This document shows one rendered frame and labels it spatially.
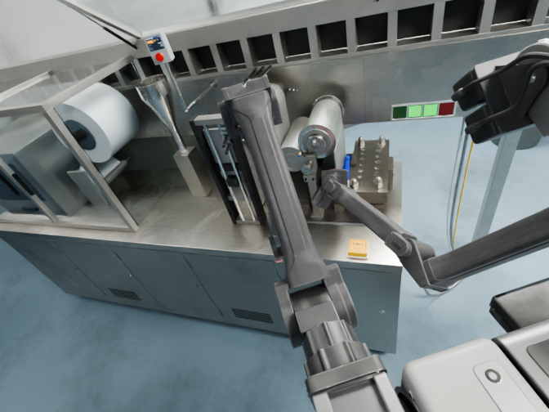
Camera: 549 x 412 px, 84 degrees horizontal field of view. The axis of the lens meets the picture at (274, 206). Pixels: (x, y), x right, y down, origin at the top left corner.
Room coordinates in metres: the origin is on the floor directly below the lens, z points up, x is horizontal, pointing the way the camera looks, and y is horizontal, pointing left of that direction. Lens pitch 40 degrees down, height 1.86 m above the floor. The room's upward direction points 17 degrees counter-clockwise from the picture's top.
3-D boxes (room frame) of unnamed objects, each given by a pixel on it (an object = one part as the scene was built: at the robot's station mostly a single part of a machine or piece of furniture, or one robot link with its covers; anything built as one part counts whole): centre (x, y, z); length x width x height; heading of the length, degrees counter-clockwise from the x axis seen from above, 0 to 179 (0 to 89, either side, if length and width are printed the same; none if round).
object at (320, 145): (1.02, -0.22, 1.25); 0.07 x 0.02 x 0.07; 63
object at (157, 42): (1.31, 0.24, 1.66); 0.07 x 0.07 x 0.10; 80
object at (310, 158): (1.02, -0.18, 1.05); 0.06 x 0.05 x 0.31; 153
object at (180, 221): (1.50, 0.59, 0.88); 2.52 x 0.66 x 0.04; 63
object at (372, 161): (1.10, -0.46, 1.00); 0.40 x 0.16 x 0.06; 153
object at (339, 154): (1.11, -0.34, 1.11); 0.23 x 0.01 x 0.18; 153
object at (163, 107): (1.46, 0.36, 1.18); 0.14 x 0.14 x 0.57
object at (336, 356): (0.16, -0.02, 1.45); 0.09 x 0.08 x 0.12; 92
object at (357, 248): (0.76, -0.26, 0.91); 0.07 x 0.07 x 0.02; 63
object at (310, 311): (0.24, -0.01, 1.43); 0.10 x 0.05 x 0.09; 2
